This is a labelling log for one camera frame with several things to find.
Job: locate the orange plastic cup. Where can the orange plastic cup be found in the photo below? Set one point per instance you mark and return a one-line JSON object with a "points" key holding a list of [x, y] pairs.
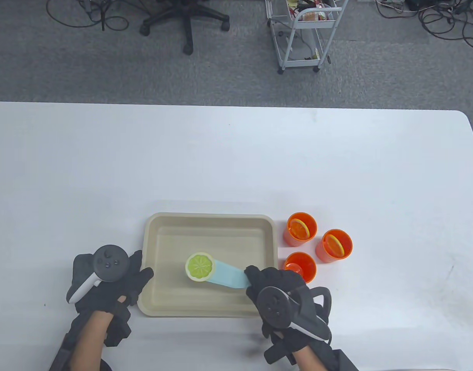
{"points": [[302, 262], [290, 240], [321, 255]]}

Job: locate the white power strip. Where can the white power strip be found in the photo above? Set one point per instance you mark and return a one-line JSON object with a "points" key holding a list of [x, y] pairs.
{"points": [[390, 2]]}

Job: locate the person's right hand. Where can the person's right hand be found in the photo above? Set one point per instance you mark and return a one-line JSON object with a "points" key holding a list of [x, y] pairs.
{"points": [[282, 279]]}

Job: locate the black stand pole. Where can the black stand pole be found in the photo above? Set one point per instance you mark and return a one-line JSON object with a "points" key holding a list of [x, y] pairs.
{"points": [[103, 15]]}

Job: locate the snack packet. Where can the snack packet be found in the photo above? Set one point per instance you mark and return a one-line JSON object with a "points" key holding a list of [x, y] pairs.
{"points": [[315, 15]]}

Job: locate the person's left forearm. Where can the person's left forearm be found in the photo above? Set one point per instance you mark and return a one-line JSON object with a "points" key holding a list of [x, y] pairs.
{"points": [[89, 340]]}

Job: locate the light blue dessert spatula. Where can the light blue dessert spatula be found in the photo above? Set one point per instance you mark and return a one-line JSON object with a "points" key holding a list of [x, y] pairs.
{"points": [[230, 275]]}

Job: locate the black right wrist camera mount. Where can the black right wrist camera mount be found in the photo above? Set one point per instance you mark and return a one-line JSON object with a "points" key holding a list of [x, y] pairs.
{"points": [[342, 363]]}

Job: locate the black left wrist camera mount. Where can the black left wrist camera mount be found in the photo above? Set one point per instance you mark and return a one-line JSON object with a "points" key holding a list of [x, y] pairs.
{"points": [[60, 357]]}

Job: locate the black hand controller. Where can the black hand controller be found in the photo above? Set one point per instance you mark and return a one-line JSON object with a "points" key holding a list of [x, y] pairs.
{"points": [[273, 305], [109, 262]]}

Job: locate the black right hand controller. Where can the black right hand controller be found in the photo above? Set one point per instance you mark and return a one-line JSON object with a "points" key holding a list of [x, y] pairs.
{"points": [[273, 305]]}

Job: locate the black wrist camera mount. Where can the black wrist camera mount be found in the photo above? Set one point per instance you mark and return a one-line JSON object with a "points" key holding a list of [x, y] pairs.
{"points": [[342, 363], [60, 357]]}

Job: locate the beige food tray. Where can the beige food tray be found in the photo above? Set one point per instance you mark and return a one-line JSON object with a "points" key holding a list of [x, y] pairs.
{"points": [[170, 239]]}

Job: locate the yellow lemon slice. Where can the yellow lemon slice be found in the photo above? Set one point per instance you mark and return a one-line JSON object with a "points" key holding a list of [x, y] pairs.
{"points": [[199, 267], [299, 228], [334, 245]]}

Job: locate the black office chair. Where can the black office chair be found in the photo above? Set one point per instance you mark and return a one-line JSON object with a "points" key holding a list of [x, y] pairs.
{"points": [[188, 23]]}

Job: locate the person's right forearm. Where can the person's right forearm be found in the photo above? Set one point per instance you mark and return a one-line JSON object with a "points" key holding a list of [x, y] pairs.
{"points": [[309, 363]]}

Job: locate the person's left hand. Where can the person's left hand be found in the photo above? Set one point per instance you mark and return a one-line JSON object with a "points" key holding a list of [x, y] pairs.
{"points": [[134, 278]]}

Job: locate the white wheeled cart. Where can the white wheeled cart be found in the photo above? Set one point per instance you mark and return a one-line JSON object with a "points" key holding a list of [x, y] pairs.
{"points": [[317, 25]]}

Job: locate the black left hand controller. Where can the black left hand controller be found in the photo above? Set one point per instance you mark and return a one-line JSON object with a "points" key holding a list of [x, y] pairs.
{"points": [[109, 262]]}

